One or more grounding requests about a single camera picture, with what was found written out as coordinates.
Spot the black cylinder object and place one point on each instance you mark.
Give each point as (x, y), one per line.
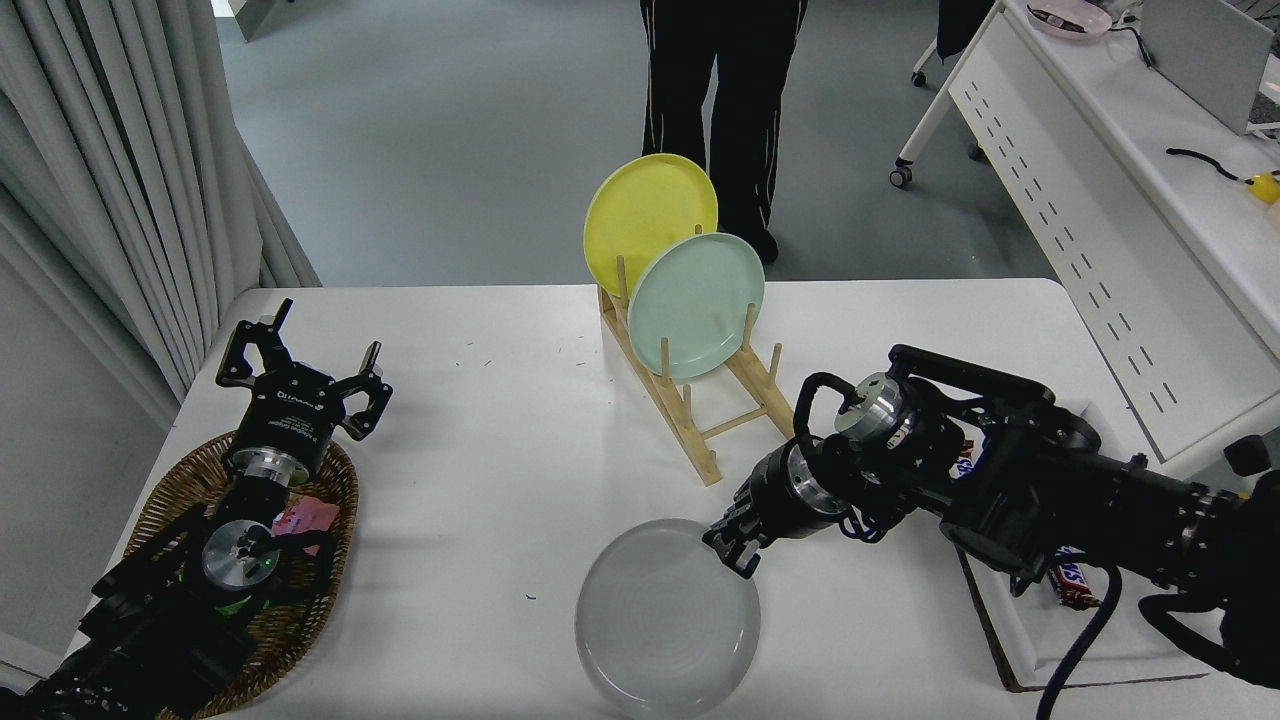
(1250, 452)

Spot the brown wicker basket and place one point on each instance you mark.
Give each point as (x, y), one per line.
(300, 610)

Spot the pink bowl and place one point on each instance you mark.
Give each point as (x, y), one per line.
(1070, 18)

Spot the yellow round object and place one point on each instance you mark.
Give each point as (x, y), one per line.
(1265, 187)

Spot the wooden plate rack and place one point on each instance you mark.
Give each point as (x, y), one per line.
(690, 430)

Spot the grey plate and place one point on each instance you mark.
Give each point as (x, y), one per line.
(665, 625)

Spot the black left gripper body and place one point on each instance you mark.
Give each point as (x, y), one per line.
(288, 415)

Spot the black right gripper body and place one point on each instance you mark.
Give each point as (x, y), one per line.
(770, 495)

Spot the pink wrapper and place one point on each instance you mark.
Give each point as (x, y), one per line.
(305, 515)

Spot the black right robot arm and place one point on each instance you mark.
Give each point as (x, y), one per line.
(1050, 470)

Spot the yellow plate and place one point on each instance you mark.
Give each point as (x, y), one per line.
(640, 215)

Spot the white rectangular tray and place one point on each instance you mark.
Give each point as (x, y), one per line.
(1130, 640)

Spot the grey curtain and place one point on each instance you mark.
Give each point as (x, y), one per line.
(110, 170)

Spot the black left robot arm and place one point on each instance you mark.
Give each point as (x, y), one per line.
(160, 620)

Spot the mint green plate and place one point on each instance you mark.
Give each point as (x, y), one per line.
(690, 305)

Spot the white perforated desk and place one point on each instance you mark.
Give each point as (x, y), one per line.
(1100, 200)

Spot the grey laptop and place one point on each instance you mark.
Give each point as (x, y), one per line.
(1205, 55)

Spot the Snickers bar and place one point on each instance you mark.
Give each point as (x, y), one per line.
(965, 463)
(1075, 580)

